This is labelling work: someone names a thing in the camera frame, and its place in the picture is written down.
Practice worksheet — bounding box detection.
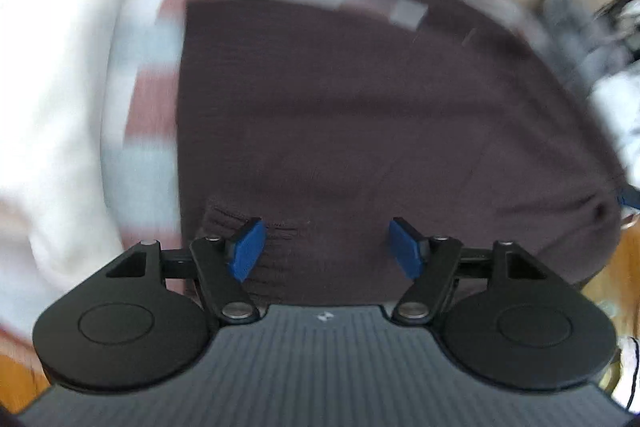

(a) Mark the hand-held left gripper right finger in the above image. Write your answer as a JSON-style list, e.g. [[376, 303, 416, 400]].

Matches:
[[389, 216, 548, 327]]

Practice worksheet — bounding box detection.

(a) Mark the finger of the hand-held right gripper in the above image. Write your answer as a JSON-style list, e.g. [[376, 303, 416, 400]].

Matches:
[[616, 187, 640, 212]]

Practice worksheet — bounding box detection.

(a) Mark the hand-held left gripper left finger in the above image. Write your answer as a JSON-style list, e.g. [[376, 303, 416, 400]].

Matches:
[[105, 217, 267, 326]]

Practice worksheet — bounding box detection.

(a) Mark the dark brown knit sweater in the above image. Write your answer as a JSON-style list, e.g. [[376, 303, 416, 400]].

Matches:
[[175, 0, 628, 308]]

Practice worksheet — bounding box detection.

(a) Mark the printed checkered mat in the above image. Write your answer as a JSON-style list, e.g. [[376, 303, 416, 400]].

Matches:
[[0, 0, 551, 343]]

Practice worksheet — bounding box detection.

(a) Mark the white folded cloth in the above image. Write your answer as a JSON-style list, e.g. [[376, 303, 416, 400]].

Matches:
[[0, 0, 146, 288]]

